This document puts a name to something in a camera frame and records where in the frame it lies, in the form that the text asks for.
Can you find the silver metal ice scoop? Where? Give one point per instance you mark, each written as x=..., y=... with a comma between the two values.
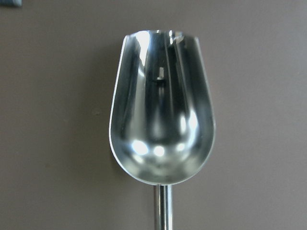
x=162, y=125

